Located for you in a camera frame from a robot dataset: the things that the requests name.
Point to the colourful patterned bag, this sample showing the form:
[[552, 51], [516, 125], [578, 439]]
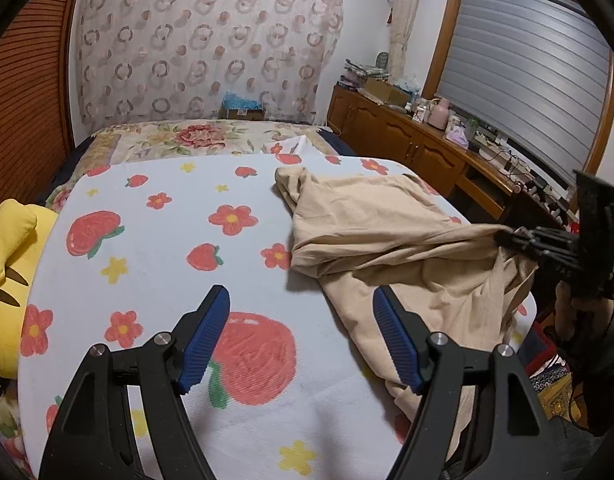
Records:
[[554, 395]]

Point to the person's right hand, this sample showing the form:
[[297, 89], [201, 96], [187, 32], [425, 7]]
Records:
[[572, 317]]

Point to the pink kettle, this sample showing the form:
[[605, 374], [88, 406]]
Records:
[[438, 115]]

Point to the beige lace curtain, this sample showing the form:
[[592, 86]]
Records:
[[407, 15]]

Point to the wooden side cabinet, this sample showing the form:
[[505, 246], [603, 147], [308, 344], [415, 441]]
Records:
[[397, 135]]

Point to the white strawberry print blanket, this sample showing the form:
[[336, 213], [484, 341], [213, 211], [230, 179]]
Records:
[[162, 270]]

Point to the beige t-shirt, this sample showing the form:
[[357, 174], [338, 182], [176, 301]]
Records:
[[377, 230]]

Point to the floral bed sheet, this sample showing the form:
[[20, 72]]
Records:
[[197, 137]]

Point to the yellow striped plush toy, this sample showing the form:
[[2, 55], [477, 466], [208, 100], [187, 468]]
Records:
[[12, 240]]

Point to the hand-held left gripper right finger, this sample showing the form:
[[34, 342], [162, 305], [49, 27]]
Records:
[[394, 340]]

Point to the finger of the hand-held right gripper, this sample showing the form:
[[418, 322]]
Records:
[[522, 251], [517, 236]]

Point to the purple tissue pack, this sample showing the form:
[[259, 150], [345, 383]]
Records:
[[457, 137]]

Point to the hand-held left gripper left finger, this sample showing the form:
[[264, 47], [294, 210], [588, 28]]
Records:
[[204, 345]]

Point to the pile of folded cloths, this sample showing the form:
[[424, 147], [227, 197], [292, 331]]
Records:
[[362, 70]]

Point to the blue bag on box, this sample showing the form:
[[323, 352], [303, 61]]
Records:
[[242, 100]]

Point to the person's right forearm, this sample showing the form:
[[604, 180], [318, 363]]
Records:
[[604, 360]]

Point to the small brown box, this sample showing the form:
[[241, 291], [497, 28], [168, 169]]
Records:
[[244, 114]]

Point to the cardboard box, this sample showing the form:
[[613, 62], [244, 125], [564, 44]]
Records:
[[384, 91]]

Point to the grey window blind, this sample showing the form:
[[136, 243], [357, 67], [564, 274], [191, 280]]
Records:
[[527, 70]]

